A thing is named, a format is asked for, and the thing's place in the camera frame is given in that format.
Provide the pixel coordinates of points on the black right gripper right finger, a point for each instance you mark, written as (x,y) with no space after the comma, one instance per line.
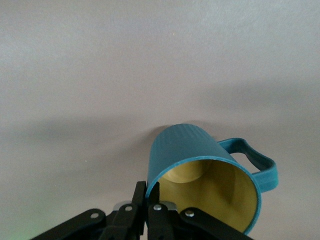
(160,225)

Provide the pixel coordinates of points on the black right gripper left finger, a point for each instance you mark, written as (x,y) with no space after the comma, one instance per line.
(117,225)

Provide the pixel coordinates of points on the teal mug with yellow interior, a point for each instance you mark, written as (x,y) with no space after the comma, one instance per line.
(187,150)

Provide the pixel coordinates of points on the table cover mat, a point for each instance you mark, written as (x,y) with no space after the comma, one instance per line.
(75,75)

